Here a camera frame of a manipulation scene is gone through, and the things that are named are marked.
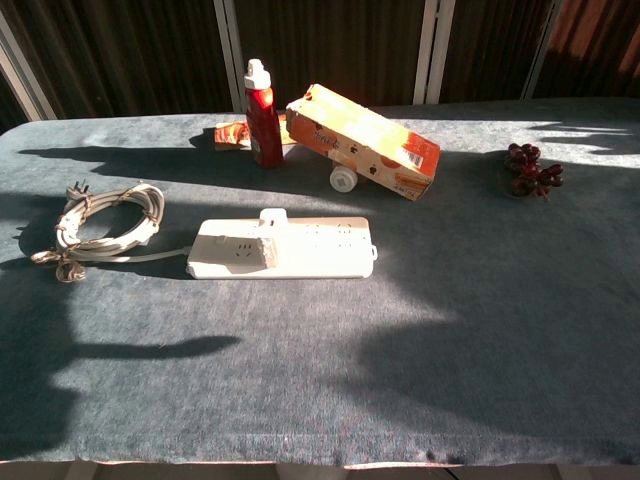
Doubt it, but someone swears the white plastic block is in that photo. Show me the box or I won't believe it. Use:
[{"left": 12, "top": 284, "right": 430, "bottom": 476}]
[{"left": 257, "top": 207, "right": 290, "bottom": 231}]

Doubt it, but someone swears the blue-grey table cloth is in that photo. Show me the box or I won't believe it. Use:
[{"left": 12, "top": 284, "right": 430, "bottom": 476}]
[{"left": 0, "top": 96, "right": 640, "bottom": 469}]

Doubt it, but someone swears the orange juice carton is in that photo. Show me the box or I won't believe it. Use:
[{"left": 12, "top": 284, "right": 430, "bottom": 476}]
[{"left": 285, "top": 82, "right": 443, "bottom": 203}]

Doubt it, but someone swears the red bottle white cap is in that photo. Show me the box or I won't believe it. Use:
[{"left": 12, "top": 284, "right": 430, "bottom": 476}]
[{"left": 243, "top": 58, "right": 285, "bottom": 170}]

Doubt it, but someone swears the orange snack packet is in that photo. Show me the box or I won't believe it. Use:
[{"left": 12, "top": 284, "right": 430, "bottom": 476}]
[{"left": 211, "top": 113, "right": 297, "bottom": 152}]

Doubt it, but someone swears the dark slatted screen panel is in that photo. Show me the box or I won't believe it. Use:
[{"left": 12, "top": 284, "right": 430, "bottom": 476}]
[
  {"left": 0, "top": 0, "right": 235, "bottom": 121},
  {"left": 233, "top": 0, "right": 427, "bottom": 109},
  {"left": 439, "top": 0, "right": 554, "bottom": 105}
]

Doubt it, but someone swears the dark red grape bunch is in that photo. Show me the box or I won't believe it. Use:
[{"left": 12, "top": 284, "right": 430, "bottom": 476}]
[{"left": 503, "top": 142, "right": 566, "bottom": 202}]

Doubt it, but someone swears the brown twist tie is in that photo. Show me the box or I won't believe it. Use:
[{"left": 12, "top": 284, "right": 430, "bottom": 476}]
[{"left": 30, "top": 248, "right": 87, "bottom": 284}]

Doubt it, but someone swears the reddish slatted screen panel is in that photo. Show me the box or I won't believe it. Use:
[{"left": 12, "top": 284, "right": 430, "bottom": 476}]
[{"left": 532, "top": 0, "right": 640, "bottom": 100}]

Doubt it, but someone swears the white cable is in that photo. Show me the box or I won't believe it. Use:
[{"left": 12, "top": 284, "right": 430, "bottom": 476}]
[{"left": 30, "top": 179, "right": 194, "bottom": 284}]

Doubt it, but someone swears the white screen frame post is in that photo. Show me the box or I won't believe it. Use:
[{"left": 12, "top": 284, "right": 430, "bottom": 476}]
[
  {"left": 0, "top": 9, "right": 57, "bottom": 122},
  {"left": 412, "top": 0, "right": 455, "bottom": 106},
  {"left": 521, "top": 0, "right": 562, "bottom": 100},
  {"left": 213, "top": 0, "right": 248, "bottom": 115}
]

